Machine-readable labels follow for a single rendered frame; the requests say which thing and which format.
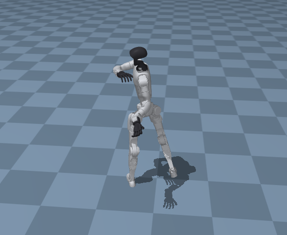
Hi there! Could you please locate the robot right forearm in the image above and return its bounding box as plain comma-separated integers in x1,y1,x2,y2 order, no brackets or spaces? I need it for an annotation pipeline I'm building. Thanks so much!
113,66,122,78

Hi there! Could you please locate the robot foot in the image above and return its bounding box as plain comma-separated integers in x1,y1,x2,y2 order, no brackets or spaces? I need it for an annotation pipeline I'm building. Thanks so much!
126,173,136,187
169,167,177,178

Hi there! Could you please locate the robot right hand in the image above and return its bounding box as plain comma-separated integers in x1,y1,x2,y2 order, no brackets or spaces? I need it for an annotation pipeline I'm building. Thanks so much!
117,71,133,82

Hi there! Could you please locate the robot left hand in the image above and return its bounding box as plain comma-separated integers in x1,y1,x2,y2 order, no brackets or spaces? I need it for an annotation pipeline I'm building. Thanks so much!
132,117,144,137

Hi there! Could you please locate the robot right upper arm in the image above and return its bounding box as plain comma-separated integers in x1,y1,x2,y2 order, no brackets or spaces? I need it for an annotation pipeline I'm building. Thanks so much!
120,59,141,71

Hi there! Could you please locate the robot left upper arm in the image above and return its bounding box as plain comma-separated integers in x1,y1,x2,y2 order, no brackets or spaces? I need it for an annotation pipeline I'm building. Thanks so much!
138,75,151,107

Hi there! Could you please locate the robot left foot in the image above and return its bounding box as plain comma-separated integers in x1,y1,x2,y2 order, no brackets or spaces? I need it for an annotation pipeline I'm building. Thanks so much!
126,173,136,187

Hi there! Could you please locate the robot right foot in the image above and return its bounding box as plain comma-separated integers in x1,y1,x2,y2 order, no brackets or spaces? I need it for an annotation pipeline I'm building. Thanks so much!
169,167,177,178

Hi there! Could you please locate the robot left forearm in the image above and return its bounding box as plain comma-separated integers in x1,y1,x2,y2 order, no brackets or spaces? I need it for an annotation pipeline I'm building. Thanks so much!
132,102,151,122

